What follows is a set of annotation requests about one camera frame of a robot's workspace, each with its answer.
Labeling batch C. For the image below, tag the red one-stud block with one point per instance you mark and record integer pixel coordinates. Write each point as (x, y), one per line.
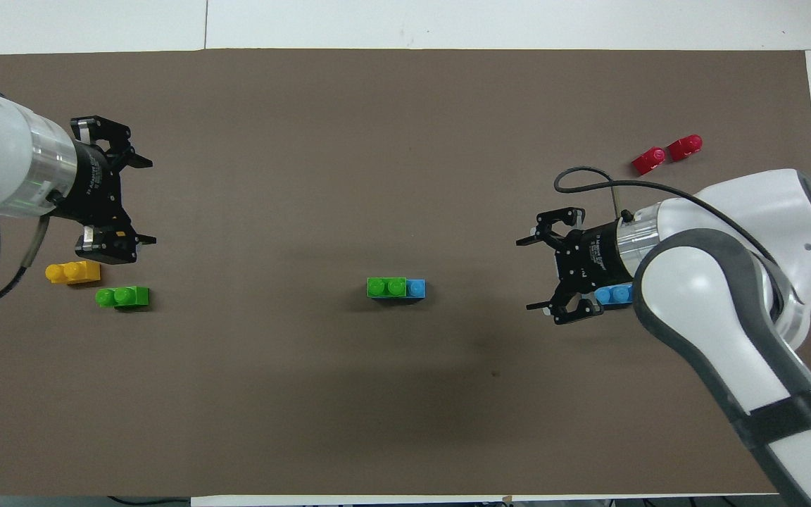
(685, 147)
(649, 161)

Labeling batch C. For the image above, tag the green two-stud block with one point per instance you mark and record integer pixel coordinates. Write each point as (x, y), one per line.
(124, 297)
(386, 287)

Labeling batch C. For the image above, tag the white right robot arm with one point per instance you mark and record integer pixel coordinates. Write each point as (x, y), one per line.
(729, 296)

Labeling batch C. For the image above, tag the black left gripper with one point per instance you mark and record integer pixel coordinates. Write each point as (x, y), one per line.
(96, 183)

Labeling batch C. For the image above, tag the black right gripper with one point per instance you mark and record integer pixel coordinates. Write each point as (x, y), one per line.
(595, 257)

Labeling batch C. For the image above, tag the brown table mat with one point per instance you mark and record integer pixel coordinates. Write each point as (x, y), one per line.
(377, 141)

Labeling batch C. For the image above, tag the blue three-stud block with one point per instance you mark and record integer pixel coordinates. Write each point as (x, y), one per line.
(416, 289)
(617, 296)

